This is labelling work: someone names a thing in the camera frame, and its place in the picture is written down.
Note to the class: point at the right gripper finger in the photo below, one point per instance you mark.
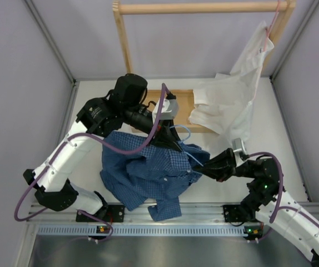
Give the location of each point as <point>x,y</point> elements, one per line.
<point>220,174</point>
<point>223,160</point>

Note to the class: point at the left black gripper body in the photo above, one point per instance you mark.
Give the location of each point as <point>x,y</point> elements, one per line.
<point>136,117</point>

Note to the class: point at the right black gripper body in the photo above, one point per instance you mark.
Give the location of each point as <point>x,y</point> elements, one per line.
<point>244,169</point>

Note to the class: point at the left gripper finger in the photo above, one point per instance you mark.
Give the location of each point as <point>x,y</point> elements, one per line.
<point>159,138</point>
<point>171,137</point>

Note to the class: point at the blue checked shirt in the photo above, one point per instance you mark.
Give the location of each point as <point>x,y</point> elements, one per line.
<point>152,173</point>

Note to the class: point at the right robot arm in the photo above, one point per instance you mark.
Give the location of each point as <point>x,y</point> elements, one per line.
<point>268,201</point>

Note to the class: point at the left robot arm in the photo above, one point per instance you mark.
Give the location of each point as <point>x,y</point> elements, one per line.
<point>98,118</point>

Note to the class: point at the white shirt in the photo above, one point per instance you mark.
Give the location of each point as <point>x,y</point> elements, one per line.
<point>224,105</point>

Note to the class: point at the wooden clothes rack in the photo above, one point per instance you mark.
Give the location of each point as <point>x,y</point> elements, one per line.
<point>175,39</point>

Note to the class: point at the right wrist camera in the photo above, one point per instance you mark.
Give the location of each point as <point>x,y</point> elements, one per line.
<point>239,149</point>

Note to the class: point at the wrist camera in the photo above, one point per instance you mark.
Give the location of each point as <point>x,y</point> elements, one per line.
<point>239,149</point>
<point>169,110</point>

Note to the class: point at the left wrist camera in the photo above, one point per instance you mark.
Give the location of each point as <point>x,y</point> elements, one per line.
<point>169,110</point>

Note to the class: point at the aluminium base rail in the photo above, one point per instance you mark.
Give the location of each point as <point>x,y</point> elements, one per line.
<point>192,213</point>

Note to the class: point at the left aluminium frame post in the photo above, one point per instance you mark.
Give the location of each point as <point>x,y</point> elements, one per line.
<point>34,12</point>

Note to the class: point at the aluminium frame post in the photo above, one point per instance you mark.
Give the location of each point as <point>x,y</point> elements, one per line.
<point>296,34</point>
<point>34,12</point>

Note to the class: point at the pink wire hanger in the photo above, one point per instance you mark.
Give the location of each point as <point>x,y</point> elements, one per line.
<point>270,25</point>

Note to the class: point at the grey slotted cable duct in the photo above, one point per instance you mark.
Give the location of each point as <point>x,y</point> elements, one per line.
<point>143,230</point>

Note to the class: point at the right aluminium frame post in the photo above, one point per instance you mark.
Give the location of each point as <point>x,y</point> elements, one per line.
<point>296,34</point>

